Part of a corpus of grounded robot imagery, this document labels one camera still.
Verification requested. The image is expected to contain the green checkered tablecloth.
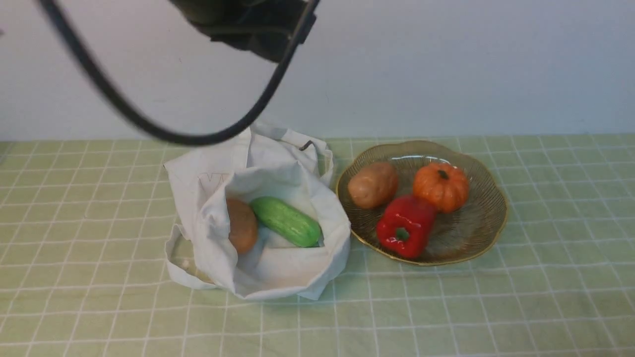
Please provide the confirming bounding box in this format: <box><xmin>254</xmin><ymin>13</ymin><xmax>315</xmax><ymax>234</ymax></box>
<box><xmin>0</xmin><ymin>133</ymin><xmax>635</xmax><ymax>357</ymax></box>

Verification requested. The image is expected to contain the small orange pumpkin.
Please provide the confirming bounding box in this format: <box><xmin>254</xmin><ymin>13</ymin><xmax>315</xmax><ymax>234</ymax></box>
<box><xmin>412</xmin><ymin>162</ymin><xmax>470</xmax><ymax>213</ymax></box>

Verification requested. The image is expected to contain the black cable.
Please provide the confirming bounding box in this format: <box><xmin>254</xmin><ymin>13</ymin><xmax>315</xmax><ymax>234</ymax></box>
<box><xmin>38</xmin><ymin>0</ymin><xmax>321</xmax><ymax>147</ymax></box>

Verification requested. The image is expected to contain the gold rimmed glass plate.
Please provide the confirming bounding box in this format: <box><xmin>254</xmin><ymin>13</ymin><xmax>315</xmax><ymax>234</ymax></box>
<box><xmin>335</xmin><ymin>140</ymin><xmax>508</xmax><ymax>266</ymax></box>

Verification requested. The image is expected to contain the brown potato on plate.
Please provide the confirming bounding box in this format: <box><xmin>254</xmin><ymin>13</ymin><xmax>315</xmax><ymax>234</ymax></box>
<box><xmin>348</xmin><ymin>161</ymin><xmax>399</xmax><ymax>209</ymax></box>

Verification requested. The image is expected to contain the green cucumber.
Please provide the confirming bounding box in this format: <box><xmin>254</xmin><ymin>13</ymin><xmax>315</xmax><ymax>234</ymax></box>
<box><xmin>250</xmin><ymin>196</ymin><xmax>322</xmax><ymax>248</ymax></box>

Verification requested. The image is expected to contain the brown potato in bag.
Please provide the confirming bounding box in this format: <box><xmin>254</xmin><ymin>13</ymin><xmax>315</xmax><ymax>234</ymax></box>
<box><xmin>226</xmin><ymin>198</ymin><xmax>258</xmax><ymax>255</ymax></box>

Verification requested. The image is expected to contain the red bell pepper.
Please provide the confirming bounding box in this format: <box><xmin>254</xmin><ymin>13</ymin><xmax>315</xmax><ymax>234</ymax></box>
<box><xmin>375</xmin><ymin>195</ymin><xmax>438</xmax><ymax>260</ymax></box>

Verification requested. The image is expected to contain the white cloth tote bag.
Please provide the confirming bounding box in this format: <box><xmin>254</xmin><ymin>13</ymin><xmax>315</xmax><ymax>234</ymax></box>
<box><xmin>164</xmin><ymin>123</ymin><xmax>351</xmax><ymax>300</ymax></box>

